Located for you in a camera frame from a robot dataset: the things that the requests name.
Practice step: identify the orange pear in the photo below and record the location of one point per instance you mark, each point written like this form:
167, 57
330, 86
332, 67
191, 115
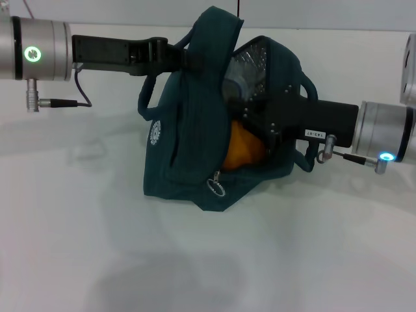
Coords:
242, 149

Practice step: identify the dark teal fabric lunch bag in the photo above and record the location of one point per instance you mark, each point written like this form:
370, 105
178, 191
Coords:
195, 130

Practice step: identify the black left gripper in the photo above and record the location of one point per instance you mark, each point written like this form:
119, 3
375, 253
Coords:
104, 53

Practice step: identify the clear food container blue seal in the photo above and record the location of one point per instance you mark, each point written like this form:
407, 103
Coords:
235, 79

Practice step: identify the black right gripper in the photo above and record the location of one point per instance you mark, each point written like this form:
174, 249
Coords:
312, 118

